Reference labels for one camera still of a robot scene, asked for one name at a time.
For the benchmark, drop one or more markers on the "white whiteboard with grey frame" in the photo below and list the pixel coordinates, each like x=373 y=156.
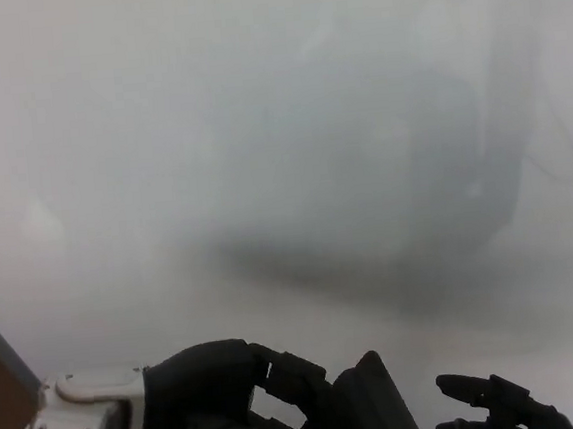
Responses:
x=209 y=131

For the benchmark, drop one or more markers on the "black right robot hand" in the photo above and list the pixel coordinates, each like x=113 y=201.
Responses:
x=504 y=406

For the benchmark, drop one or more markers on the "black magnetic marker holder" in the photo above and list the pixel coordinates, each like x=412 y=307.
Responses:
x=383 y=397

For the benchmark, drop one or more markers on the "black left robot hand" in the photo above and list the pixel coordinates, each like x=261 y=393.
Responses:
x=197 y=403

